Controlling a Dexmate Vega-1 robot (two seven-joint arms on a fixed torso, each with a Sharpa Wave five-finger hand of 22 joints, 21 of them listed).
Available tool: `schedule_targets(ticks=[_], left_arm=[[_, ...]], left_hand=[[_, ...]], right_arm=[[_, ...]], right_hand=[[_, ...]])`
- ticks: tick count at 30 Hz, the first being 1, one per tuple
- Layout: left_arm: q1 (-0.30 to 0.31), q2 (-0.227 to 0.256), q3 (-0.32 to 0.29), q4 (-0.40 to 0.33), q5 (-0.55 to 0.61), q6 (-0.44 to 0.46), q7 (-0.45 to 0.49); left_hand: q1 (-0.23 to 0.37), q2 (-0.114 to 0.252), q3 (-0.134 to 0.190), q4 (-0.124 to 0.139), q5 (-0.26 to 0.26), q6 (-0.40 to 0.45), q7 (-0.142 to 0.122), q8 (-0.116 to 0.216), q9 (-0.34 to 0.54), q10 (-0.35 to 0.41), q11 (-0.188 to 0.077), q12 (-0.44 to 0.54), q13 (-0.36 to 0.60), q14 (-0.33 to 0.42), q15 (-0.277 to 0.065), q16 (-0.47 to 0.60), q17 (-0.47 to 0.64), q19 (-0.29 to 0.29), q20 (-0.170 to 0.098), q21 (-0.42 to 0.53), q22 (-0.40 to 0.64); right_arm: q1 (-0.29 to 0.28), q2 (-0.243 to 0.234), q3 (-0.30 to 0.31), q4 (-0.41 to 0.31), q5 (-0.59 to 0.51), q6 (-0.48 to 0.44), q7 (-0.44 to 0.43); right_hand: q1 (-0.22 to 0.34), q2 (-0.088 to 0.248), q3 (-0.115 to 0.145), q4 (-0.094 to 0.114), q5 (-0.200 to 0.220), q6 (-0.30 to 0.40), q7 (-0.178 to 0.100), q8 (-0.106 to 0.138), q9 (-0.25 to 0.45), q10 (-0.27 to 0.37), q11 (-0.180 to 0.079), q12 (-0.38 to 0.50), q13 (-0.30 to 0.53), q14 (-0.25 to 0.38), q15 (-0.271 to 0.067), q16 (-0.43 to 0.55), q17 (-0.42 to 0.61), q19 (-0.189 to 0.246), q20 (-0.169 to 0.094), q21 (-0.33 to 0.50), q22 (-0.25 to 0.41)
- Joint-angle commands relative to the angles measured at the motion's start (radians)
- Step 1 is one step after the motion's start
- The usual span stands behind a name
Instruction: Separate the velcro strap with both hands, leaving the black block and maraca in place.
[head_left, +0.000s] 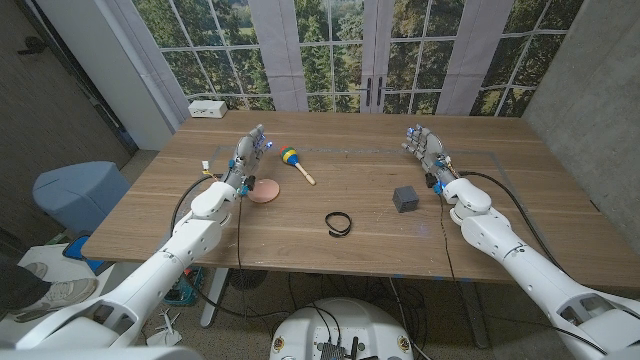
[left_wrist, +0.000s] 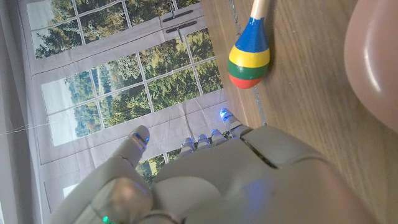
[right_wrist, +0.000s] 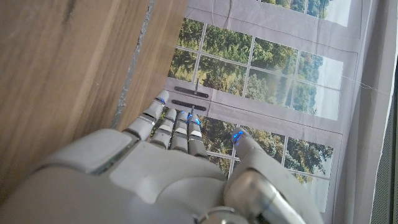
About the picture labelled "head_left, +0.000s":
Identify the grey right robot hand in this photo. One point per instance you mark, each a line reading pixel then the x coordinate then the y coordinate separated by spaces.
pixel 431 149

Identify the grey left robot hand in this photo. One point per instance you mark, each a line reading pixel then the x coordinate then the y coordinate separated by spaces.
pixel 246 152

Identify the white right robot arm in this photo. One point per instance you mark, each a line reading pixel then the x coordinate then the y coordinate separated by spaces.
pixel 520 260

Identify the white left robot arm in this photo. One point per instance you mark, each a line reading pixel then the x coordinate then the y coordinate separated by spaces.
pixel 150 270

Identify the colourful wooden maraca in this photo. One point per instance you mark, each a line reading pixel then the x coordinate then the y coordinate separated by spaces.
pixel 289 156

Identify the black block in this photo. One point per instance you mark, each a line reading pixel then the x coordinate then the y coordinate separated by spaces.
pixel 405 199

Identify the pink round disc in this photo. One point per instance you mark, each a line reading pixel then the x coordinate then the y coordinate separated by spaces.
pixel 265 192

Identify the white power box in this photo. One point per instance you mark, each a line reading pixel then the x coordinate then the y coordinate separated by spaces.
pixel 207 108

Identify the printed window backdrop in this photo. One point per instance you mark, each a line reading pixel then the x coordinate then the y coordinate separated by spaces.
pixel 280 50

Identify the black round floor fan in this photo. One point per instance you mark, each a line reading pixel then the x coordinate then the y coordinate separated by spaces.
pixel 247 279

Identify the white table leg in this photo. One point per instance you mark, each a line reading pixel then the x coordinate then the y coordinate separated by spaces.
pixel 215 300

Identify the teal basket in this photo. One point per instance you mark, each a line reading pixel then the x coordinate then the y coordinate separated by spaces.
pixel 182 295

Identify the blue-grey ottoman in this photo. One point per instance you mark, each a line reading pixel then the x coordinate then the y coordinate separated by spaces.
pixel 80 195

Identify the grey table leg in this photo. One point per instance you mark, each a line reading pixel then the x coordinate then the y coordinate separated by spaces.
pixel 475 320

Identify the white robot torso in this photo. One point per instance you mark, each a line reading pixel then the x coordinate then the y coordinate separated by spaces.
pixel 350 320

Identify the white toy airplane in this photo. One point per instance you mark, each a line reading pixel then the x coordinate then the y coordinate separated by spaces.
pixel 167 327

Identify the blue flat object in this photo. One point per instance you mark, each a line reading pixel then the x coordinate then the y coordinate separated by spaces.
pixel 75 248

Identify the white floor platform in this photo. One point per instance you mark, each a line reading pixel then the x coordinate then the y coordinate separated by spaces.
pixel 45 254

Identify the grey sneaker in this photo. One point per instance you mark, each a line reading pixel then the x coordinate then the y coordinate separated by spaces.
pixel 60 297

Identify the dark trouser leg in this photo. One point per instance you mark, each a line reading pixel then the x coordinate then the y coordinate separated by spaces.
pixel 20 285

